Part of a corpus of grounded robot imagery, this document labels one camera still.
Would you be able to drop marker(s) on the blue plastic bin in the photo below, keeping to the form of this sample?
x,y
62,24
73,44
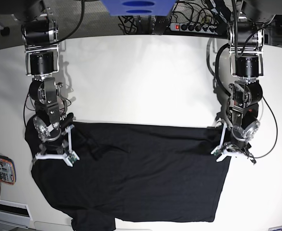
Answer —
x,y
138,7

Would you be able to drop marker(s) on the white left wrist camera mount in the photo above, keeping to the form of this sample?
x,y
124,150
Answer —
x,y
218,151

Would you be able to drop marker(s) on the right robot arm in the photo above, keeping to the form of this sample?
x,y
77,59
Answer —
x,y
40,37

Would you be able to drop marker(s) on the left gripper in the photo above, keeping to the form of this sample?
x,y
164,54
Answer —
x,y
237,147

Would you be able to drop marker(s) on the white power strip red switch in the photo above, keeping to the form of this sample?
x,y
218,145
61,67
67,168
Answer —
x,y
194,28

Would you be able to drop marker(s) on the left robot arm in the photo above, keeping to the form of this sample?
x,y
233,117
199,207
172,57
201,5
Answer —
x,y
246,40

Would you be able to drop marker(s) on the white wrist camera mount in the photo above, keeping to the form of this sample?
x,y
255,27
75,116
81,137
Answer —
x,y
69,157
218,151

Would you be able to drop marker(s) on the black office chair wheel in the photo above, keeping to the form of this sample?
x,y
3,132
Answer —
x,y
5,32

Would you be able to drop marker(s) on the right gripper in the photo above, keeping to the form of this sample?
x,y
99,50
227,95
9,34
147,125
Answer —
x,y
57,146

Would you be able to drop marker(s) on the white box on table edge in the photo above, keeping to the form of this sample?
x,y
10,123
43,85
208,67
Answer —
x,y
15,214

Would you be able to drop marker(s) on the black T-shirt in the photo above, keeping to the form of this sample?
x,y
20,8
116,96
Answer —
x,y
135,173

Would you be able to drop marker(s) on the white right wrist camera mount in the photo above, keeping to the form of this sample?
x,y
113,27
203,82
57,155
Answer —
x,y
69,157

